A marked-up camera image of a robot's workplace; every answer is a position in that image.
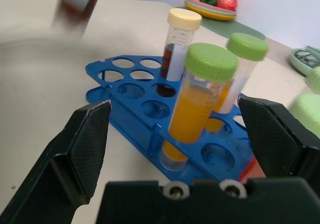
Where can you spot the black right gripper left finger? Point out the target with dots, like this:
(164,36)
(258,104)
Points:
(62,164)

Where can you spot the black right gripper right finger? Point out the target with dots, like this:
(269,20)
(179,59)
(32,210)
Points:
(272,139)

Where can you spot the red liquid test tube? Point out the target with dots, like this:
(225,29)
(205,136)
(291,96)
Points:
(250,170)

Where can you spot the blue test tube rack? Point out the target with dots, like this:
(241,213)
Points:
(140,119)

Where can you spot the light green tube cap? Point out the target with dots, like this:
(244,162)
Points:
(306,111)

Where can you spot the green-capped orange liquid tube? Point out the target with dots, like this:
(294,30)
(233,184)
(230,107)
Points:
(192,114)
(246,59)

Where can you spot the light green tray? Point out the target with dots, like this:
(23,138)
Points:
(301,57)

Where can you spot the green table mat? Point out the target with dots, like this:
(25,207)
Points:
(240,29)

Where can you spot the cream-capped red liquid tube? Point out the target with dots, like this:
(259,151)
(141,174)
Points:
(178,52)

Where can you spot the yellow plate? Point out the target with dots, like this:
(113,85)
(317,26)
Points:
(212,15)

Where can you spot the red toy apple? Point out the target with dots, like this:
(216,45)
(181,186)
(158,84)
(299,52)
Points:
(228,0)

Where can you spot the light green plate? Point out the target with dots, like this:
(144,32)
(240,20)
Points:
(197,6)

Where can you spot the pink plate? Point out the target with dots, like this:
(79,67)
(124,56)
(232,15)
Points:
(193,0)

